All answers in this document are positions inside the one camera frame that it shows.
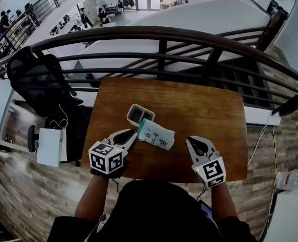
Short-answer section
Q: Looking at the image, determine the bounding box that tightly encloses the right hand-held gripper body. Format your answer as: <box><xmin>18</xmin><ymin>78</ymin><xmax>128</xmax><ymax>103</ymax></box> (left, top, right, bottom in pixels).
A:
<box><xmin>191</xmin><ymin>151</ymin><xmax>227</xmax><ymax>189</ymax></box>

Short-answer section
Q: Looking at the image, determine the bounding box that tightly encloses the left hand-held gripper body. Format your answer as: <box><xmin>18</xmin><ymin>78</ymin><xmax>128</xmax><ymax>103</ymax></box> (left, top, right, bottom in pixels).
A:
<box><xmin>88</xmin><ymin>139</ymin><xmax>128</xmax><ymax>180</ymax></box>

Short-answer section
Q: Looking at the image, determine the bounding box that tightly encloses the light green pouch bag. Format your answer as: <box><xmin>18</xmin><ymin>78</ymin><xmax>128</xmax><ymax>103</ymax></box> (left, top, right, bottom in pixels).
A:
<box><xmin>137</xmin><ymin>118</ymin><xmax>176</xmax><ymax>151</ymax></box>

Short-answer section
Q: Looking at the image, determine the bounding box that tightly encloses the person's right forearm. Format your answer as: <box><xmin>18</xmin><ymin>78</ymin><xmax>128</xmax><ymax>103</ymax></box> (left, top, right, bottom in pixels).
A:
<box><xmin>210</xmin><ymin>183</ymin><xmax>238</xmax><ymax>221</ymax></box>

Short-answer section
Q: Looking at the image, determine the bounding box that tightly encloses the person's left forearm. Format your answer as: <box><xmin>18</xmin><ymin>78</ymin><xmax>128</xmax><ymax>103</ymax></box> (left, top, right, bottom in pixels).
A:
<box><xmin>74</xmin><ymin>175</ymin><xmax>109</xmax><ymax>223</ymax></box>

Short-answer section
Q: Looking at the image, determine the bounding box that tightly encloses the white divided pen holder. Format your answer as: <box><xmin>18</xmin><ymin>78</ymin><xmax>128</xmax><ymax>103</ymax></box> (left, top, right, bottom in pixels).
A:
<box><xmin>126</xmin><ymin>103</ymin><xmax>156</xmax><ymax>127</ymax></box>

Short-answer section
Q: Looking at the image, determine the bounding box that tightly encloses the smartphone with lit screen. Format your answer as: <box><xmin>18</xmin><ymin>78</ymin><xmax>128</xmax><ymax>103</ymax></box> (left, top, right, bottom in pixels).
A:
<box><xmin>198</xmin><ymin>200</ymin><xmax>214</xmax><ymax>221</ymax></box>

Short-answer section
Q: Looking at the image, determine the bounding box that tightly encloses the wooden table with hairpin legs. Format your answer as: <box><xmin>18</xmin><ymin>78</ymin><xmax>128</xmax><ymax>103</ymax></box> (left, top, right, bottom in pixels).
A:
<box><xmin>81</xmin><ymin>77</ymin><xmax>248</xmax><ymax>184</ymax></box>

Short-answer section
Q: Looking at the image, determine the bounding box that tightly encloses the white box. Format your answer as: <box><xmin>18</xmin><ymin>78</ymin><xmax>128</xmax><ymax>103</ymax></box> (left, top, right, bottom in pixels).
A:
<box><xmin>36</xmin><ymin>127</ymin><xmax>67</xmax><ymax>168</ymax></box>

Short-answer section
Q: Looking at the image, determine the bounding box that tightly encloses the person's black shirt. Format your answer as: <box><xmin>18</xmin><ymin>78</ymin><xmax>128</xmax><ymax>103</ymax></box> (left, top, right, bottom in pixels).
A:
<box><xmin>47</xmin><ymin>179</ymin><xmax>258</xmax><ymax>242</ymax></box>

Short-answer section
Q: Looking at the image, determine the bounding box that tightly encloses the white cabinet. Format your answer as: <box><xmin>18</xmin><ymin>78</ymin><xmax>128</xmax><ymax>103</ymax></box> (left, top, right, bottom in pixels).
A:
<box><xmin>262</xmin><ymin>189</ymin><xmax>298</xmax><ymax>242</ymax></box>

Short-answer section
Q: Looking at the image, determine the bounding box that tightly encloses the black mesh office chair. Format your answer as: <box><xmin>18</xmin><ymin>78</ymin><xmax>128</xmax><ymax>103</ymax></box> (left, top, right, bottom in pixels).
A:
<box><xmin>7</xmin><ymin>46</ymin><xmax>89</xmax><ymax>167</ymax></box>

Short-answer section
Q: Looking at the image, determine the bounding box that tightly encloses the dark curved railing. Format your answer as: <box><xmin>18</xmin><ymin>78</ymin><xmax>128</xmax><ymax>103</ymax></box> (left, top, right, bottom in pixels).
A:
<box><xmin>0</xmin><ymin>25</ymin><xmax>298</xmax><ymax>117</ymax></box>

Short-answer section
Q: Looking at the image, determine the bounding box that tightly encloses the rack of dark clothes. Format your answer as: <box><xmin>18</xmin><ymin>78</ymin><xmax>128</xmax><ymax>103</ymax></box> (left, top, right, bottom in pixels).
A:
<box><xmin>118</xmin><ymin>0</ymin><xmax>135</xmax><ymax>9</ymax></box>

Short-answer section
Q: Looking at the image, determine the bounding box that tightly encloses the grey metal balcony railing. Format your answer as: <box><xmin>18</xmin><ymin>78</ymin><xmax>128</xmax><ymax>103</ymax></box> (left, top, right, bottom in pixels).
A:
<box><xmin>0</xmin><ymin>0</ymin><xmax>89</xmax><ymax>68</ymax></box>

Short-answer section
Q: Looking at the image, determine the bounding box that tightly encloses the dark beaded bracelet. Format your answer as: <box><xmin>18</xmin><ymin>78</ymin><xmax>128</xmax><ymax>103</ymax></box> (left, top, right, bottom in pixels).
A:
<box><xmin>90</xmin><ymin>167</ymin><xmax>109</xmax><ymax>180</ymax></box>

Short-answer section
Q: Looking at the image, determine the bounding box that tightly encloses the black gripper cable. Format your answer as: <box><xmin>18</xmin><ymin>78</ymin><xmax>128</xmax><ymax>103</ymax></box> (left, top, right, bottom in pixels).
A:
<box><xmin>110</xmin><ymin>177</ymin><xmax>121</xmax><ymax>194</ymax></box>

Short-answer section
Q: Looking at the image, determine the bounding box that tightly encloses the long white cable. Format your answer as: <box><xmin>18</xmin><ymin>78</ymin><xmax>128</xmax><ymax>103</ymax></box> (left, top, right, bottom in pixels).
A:
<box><xmin>226</xmin><ymin>119</ymin><xmax>272</xmax><ymax>194</ymax></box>

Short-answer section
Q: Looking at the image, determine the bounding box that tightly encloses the thin white charging cable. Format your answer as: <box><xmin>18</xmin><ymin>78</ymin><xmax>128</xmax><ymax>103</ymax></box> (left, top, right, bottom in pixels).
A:
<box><xmin>49</xmin><ymin>104</ymin><xmax>69</xmax><ymax>131</ymax></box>

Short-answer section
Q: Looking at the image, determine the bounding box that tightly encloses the yellow black striped cable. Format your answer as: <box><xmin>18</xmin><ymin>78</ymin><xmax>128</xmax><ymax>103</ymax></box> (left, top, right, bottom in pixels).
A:
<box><xmin>272</xmin><ymin>127</ymin><xmax>278</xmax><ymax>188</ymax></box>

